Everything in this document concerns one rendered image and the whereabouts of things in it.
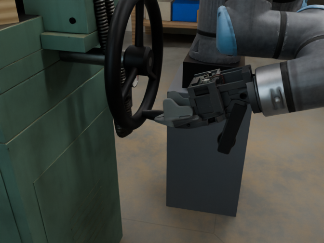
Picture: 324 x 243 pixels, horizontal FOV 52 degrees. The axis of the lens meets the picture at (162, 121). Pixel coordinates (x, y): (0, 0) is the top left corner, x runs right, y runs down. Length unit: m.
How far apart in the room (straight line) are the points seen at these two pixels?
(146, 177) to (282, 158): 0.73
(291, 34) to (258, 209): 1.01
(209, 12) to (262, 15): 0.53
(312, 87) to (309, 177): 1.24
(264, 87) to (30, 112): 0.44
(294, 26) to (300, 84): 0.13
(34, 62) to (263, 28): 0.43
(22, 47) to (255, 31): 0.42
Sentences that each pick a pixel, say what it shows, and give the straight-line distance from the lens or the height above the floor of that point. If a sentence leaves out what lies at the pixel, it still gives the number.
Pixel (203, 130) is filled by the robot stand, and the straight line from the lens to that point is 1.23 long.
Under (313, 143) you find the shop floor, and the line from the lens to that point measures 2.07.
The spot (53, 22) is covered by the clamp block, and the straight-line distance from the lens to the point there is 0.70.
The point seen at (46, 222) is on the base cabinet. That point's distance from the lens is 0.82.
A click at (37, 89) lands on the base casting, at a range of 0.70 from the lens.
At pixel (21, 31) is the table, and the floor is 0.89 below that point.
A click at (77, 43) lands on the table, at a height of 0.86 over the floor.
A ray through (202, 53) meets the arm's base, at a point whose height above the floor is 0.68.
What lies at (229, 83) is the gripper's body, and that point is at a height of 0.81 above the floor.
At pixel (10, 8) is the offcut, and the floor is 0.93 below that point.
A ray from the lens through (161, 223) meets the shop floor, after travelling 1.42.
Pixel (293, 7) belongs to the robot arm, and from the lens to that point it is 1.19.
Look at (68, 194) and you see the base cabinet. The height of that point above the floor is 0.47.
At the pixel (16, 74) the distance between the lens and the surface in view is 0.65.
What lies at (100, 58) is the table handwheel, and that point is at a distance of 0.71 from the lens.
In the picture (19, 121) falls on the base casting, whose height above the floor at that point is 0.73.
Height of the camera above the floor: 1.04
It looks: 29 degrees down
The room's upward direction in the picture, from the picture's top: straight up
